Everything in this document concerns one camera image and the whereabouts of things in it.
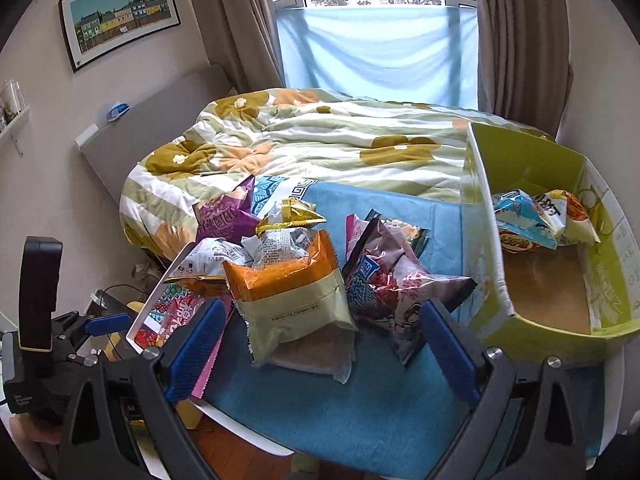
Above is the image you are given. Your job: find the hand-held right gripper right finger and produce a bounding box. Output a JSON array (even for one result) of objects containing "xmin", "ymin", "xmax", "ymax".
[{"xmin": 420, "ymin": 300, "xmax": 586, "ymax": 480}]

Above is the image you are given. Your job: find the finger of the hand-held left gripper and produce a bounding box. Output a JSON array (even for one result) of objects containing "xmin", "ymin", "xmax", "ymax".
[{"xmin": 82, "ymin": 312, "xmax": 132, "ymax": 336}]

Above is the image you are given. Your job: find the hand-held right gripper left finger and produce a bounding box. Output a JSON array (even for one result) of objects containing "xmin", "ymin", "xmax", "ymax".
[{"xmin": 57, "ymin": 297, "xmax": 228, "ymax": 480}]

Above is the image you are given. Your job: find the pink fruit-print snack packet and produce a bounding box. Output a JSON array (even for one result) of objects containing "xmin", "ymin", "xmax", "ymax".
[{"xmin": 127, "ymin": 245, "xmax": 236, "ymax": 402}]

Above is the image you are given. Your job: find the large dark red snack packet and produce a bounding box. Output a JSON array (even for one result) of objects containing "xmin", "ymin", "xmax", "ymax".
[{"xmin": 342, "ymin": 217, "xmax": 478, "ymax": 367}]

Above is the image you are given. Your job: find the white black-lettered snack packet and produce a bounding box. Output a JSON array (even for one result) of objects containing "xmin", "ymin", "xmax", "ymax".
[{"xmin": 165, "ymin": 237, "xmax": 253, "ymax": 296}]

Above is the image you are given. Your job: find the orange cream snack packet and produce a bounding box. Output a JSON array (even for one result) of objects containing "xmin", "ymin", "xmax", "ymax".
[{"xmin": 222, "ymin": 230, "xmax": 359, "ymax": 364}]

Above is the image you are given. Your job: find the plain white snack packet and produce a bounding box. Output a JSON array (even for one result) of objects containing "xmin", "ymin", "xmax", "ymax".
[{"xmin": 270, "ymin": 327, "xmax": 359, "ymax": 386}]

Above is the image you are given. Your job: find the small dark green snack packet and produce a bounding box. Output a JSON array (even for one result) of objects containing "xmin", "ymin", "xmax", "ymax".
[{"xmin": 365, "ymin": 210, "xmax": 432, "ymax": 257}]

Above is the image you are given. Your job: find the grey white snack packet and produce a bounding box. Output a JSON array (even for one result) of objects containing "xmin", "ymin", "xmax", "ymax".
[{"xmin": 242, "ymin": 225, "xmax": 314, "ymax": 272}]

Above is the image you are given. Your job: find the purple snack packet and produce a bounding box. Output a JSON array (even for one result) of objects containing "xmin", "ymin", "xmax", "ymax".
[{"xmin": 194, "ymin": 176, "xmax": 262, "ymax": 247}]

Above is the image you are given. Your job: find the small pink snack packet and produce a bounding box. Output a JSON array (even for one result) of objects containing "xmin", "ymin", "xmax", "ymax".
[{"xmin": 345, "ymin": 212, "xmax": 372, "ymax": 262}]

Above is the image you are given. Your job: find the yellow brown snack packet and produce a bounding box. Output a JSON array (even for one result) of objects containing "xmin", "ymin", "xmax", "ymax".
[{"xmin": 256, "ymin": 199, "xmax": 327, "ymax": 237}]

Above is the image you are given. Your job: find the white cardboard box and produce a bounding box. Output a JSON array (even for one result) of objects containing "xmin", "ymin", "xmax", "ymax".
[{"xmin": 462, "ymin": 121, "xmax": 640, "ymax": 368}]

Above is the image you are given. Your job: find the person's left hand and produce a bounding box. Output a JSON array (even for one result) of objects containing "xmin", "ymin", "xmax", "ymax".
[{"xmin": 9, "ymin": 414, "xmax": 63, "ymax": 447}]

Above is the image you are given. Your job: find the red orange snack packet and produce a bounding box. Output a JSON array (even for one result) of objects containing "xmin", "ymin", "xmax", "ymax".
[{"xmin": 499, "ymin": 227, "xmax": 542, "ymax": 254}]

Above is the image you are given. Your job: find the blue patterned tablecloth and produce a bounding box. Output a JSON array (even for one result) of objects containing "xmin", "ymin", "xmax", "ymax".
[{"xmin": 202, "ymin": 175, "xmax": 606, "ymax": 480}]

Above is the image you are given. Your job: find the light blue snack packet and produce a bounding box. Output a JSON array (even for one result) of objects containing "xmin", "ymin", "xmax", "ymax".
[{"xmin": 492, "ymin": 189, "xmax": 558, "ymax": 251}]

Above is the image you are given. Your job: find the white orange snack packet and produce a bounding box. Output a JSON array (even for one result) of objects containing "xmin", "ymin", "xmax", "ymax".
[{"xmin": 532, "ymin": 189, "xmax": 601, "ymax": 247}]

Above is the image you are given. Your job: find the grey headboard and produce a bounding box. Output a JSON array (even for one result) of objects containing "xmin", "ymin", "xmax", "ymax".
[{"xmin": 75, "ymin": 62, "xmax": 237, "ymax": 207}]

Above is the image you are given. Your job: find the glass jar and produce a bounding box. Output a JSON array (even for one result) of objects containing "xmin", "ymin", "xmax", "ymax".
[{"xmin": 0, "ymin": 79, "xmax": 27, "ymax": 122}]

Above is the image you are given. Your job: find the floral striped blanket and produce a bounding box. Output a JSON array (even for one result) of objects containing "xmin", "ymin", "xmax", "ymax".
[{"xmin": 119, "ymin": 87, "xmax": 556, "ymax": 261}]

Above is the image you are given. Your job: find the framed house picture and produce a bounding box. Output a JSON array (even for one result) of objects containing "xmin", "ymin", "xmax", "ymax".
[{"xmin": 58, "ymin": 0, "xmax": 182, "ymax": 73}]

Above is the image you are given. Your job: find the light blue window cloth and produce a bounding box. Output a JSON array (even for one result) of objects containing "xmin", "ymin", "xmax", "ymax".
[{"xmin": 275, "ymin": 5, "xmax": 479, "ymax": 109}]

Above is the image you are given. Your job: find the beige curtain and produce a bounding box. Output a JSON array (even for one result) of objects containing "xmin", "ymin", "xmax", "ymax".
[
  {"xmin": 472, "ymin": 0, "xmax": 575, "ymax": 136},
  {"xmin": 197, "ymin": 0, "xmax": 286, "ymax": 95}
]

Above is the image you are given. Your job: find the white wall shelf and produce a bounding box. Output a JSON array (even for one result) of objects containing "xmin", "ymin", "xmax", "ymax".
[{"xmin": 0, "ymin": 105, "xmax": 31, "ymax": 157}]

